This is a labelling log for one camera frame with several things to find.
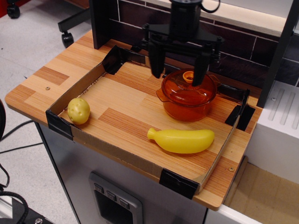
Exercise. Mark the white toy sink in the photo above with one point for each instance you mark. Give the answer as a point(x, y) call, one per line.
point(274, 145)

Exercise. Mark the orange transparent pot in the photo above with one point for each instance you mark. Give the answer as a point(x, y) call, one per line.
point(187, 113)

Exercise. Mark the black office chair base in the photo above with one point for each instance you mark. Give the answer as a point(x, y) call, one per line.
point(70, 22)

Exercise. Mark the orange transparent pot lid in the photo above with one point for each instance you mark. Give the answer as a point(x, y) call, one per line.
point(177, 88)

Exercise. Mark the yellow toy banana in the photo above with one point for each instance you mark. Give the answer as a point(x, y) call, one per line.
point(182, 141)

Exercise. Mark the yellow toy potato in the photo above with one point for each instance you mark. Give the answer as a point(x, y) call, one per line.
point(78, 111)

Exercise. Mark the cardboard fence with black tape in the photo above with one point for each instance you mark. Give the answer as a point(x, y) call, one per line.
point(124, 106)

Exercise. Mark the grey toy oven panel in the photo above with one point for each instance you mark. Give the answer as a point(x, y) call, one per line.
point(115, 205)

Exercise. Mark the black vertical post left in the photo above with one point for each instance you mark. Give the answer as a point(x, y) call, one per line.
point(101, 12)

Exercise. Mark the light wooden shelf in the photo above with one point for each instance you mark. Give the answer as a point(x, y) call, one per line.
point(248, 19)

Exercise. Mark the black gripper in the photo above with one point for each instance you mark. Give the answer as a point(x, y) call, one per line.
point(182, 36)

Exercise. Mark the black vertical post right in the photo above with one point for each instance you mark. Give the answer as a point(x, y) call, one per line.
point(285, 37)

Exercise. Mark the black vertical post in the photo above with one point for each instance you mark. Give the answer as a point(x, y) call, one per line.
point(101, 12)
point(285, 37)

